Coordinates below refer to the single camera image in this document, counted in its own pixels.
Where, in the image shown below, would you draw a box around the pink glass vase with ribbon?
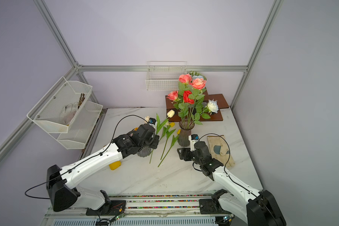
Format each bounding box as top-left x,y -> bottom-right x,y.
137,147 -> 153,158

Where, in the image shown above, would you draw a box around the purple ribbed glass vase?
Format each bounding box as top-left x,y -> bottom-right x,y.
178,120 -> 195,147

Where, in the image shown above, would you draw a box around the white rose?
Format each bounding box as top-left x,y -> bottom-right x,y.
193,100 -> 219,125

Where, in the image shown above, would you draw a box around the large pink rose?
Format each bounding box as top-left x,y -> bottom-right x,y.
189,78 -> 207,120

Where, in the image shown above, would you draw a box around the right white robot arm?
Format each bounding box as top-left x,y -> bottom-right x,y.
177,140 -> 287,226

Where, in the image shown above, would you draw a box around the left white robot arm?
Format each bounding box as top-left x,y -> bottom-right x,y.
46,123 -> 159,212

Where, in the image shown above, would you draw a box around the orange tulip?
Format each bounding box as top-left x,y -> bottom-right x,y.
158,129 -> 181,167

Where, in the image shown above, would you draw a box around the yellow tulip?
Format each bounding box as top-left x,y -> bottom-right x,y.
161,122 -> 175,160

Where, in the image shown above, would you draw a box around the beige cloth with grey patches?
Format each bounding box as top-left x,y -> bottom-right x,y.
207,135 -> 235,170

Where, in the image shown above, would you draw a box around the yellow object on table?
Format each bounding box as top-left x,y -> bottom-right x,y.
109,161 -> 121,170

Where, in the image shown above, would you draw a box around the brown wooden tiered stand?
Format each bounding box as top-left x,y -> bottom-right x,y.
165,91 -> 229,122

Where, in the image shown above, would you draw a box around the white pot with green plant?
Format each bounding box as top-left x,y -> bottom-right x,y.
189,71 -> 207,82

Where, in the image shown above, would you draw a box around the glass item in shelf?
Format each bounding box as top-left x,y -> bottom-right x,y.
59,102 -> 79,126

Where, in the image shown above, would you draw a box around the white two-tier mesh shelf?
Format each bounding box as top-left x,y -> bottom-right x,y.
27,77 -> 103,149

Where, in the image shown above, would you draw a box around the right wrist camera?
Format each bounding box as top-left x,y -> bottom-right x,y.
188,134 -> 199,152

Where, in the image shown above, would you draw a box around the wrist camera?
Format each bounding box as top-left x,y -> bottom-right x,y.
188,134 -> 199,152
148,118 -> 157,127

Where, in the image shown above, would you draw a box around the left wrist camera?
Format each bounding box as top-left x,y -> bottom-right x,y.
148,118 -> 157,127

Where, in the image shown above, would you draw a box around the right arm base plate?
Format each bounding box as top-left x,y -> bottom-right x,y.
199,199 -> 231,214

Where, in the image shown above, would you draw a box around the white wire wall basket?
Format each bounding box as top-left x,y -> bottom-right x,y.
146,61 -> 187,91

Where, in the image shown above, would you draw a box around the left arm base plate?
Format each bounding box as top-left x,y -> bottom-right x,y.
86,200 -> 126,216

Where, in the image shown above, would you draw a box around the aluminium frame rails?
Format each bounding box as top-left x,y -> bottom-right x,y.
0,1 -> 283,165

